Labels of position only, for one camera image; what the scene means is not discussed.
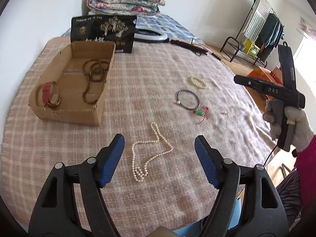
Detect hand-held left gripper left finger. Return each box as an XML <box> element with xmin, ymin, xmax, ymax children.
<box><xmin>28</xmin><ymin>133</ymin><xmax>125</xmax><ymax>237</ymax></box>

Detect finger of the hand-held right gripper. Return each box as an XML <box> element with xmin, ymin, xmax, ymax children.
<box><xmin>233</xmin><ymin>75</ymin><xmax>266</xmax><ymax>94</ymax></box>

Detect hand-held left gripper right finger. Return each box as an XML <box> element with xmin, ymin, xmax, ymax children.
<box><xmin>194</xmin><ymin>135</ymin><xmax>290</xmax><ymax>237</ymax></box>

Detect white pearl necklace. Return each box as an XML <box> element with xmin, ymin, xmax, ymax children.
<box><xmin>132</xmin><ymin>122</ymin><xmax>174</xmax><ymax>183</ymax></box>

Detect cardboard box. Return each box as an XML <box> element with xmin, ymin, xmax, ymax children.
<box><xmin>29</xmin><ymin>41</ymin><xmax>116</xmax><ymax>126</ymax></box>

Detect person's right forearm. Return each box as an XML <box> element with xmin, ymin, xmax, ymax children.
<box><xmin>295</xmin><ymin>133</ymin><xmax>316</xmax><ymax>229</ymax></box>

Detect person's right hand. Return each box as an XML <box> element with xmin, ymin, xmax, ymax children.
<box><xmin>263</xmin><ymin>99</ymin><xmax>316</xmax><ymax>153</ymax></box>

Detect orange box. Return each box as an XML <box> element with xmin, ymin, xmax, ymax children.
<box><xmin>246</xmin><ymin>66</ymin><xmax>283</xmax><ymax>85</ymax></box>

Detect yellow green box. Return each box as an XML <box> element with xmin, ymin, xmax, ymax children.
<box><xmin>243</xmin><ymin>39</ymin><xmax>260</xmax><ymax>58</ymax></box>

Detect black metal clothes rack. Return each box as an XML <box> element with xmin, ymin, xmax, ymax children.
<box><xmin>220</xmin><ymin>0</ymin><xmax>285</xmax><ymax>68</ymax></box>

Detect dark green garments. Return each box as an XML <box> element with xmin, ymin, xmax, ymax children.
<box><xmin>255</xmin><ymin>13</ymin><xmax>285</xmax><ymax>53</ymax></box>

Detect green striped cloth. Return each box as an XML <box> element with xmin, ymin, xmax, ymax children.
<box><xmin>243</xmin><ymin>0</ymin><xmax>272</xmax><ymax>40</ymax></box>

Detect black tripod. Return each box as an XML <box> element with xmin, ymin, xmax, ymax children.
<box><xmin>169</xmin><ymin>38</ymin><xmax>222</xmax><ymax>61</ymax></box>

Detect pink plaid blanket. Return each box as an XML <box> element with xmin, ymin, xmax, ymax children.
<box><xmin>1</xmin><ymin>37</ymin><xmax>283</xmax><ymax>230</ymax></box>

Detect dark pleated cloth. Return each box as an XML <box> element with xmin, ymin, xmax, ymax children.
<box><xmin>276</xmin><ymin>170</ymin><xmax>304</xmax><ymax>218</ymax></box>

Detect blue checked bed sheet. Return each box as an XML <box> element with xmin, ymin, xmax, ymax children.
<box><xmin>61</xmin><ymin>13</ymin><xmax>206</xmax><ymax>45</ymax></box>

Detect black printed box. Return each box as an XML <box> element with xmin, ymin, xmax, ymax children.
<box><xmin>70</xmin><ymin>15</ymin><xmax>138</xmax><ymax>54</ymax></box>

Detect folded floral quilt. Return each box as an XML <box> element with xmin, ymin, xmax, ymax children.
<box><xmin>87</xmin><ymin>0</ymin><xmax>166</xmax><ymax>17</ymax></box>

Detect cream bead bracelet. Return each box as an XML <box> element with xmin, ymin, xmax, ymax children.
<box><xmin>189</xmin><ymin>76</ymin><xmax>208</xmax><ymax>89</ymax></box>

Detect green jade pendant red cord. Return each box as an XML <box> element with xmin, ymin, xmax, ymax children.
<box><xmin>193</xmin><ymin>105</ymin><xmax>210</xmax><ymax>125</ymax></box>

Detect black cable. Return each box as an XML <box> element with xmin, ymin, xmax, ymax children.
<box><xmin>263</xmin><ymin>145</ymin><xmax>280</xmax><ymax>169</ymax></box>

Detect black cord bracelet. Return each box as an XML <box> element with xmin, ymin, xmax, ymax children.
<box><xmin>175</xmin><ymin>90</ymin><xmax>200</xmax><ymax>110</ymax></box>

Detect brown wooden bead necklace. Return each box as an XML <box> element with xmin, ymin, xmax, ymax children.
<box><xmin>82</xmin><ymin>59</ymin><xmax>109</xmax><ymax>104</ymax></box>

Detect red strap watch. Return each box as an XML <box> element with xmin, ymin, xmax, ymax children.
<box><xmin>42</xmin><ymin>81</ymin><xmax>59</xmax><ymax>104</ymax></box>

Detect white ring light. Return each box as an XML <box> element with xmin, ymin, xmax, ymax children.
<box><xmin>133</xmin><ymin>27</ymin><xmax>170</xmax><ymax>42</ymax></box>

